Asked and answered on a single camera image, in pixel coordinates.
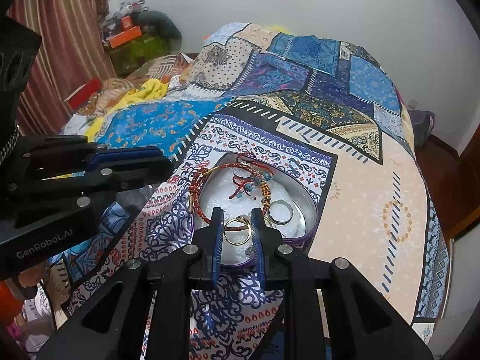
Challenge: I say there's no gold bangle ring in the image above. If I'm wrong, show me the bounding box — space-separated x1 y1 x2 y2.
223 215 253 246

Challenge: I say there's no heart-shaped metal tin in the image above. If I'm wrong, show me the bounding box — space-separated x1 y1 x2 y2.
190 153 320 269

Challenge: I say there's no yellow cloth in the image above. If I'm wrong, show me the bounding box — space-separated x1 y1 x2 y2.
85 78 169 142

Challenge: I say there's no red box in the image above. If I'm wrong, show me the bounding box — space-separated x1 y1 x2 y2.
64 77 102 111

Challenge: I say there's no orange box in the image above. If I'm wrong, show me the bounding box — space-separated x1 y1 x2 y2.
107 26 143 49

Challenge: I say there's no patchwork patterned bedspread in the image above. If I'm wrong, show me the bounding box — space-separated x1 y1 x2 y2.
41 23 449 359

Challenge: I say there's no dark pillow bundle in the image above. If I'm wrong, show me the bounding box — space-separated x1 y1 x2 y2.
132 10 182 51

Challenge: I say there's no striped red curtain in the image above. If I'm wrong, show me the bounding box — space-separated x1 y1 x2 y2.
7 0 115 135

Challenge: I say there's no purple bag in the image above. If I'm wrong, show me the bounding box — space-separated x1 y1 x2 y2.
408 110 435 147

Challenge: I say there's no silver ring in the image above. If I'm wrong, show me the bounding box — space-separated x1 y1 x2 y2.
268 199 295 226

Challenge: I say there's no red beaded bracelet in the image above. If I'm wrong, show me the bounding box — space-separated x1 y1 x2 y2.
188 166 273 232

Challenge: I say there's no red blue thread bracelet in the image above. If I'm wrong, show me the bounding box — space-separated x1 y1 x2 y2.
228 152 275 200

